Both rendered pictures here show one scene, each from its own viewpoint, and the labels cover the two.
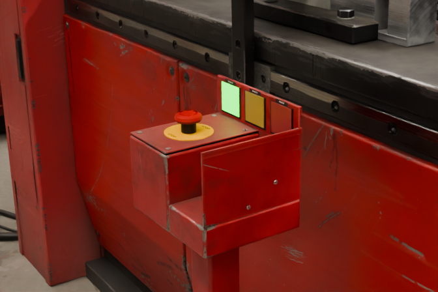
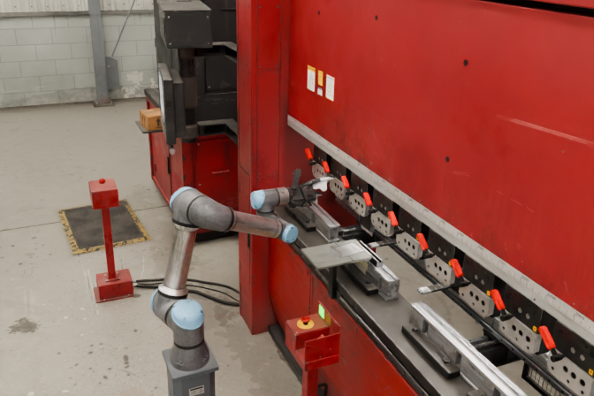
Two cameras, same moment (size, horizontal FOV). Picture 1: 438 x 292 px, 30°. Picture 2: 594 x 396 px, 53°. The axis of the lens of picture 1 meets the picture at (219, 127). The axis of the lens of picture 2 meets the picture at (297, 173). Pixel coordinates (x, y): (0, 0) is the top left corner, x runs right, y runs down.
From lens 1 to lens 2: 1.53 m
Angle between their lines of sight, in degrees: 8
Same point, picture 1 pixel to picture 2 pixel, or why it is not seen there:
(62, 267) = (258, 327)
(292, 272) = (343, 367)
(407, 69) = (378, 316)
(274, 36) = (342, 285)
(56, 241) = (256, 316)
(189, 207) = (301, 352)
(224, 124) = (318, 321)
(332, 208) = (354, 351)
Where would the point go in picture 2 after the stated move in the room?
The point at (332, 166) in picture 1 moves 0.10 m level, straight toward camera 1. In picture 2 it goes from (355, 338) to (351, 352)
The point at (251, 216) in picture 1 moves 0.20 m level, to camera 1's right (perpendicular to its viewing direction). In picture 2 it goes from (321, 359) to (370, 365)
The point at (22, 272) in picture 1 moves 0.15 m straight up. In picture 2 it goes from (239, 324) to (239, 305)
